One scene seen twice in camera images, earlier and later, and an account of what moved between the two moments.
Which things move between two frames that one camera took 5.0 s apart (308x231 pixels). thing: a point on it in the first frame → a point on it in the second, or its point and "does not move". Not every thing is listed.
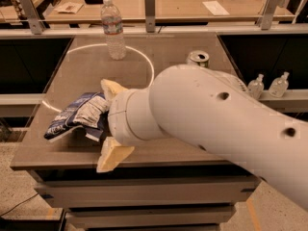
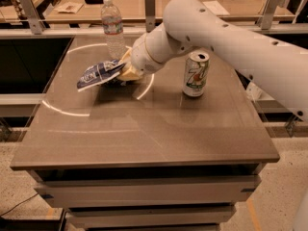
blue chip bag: [88, 113] → [99, 73]
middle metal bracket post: [149, 10] does not move
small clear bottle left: [256, 87] does not move
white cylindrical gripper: [117, 118] → [141, 59]
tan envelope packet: [68, 7] does not move
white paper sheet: [215, 8] does not move
